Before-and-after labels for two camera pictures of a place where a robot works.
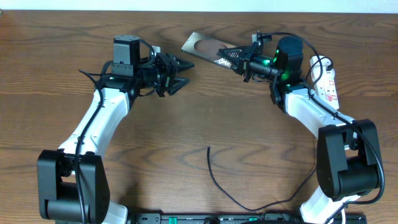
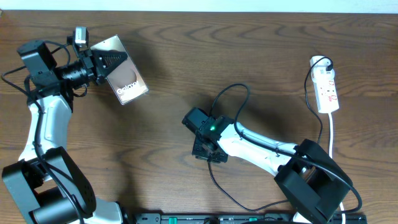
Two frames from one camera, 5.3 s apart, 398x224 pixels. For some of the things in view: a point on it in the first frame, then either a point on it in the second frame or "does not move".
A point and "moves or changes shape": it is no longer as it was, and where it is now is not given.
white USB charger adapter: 318,64 does not move
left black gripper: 170,70 to 88,62
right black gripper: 242,54 to 197,152
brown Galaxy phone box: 207,48 moves or changes shape
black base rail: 242,218 does not move
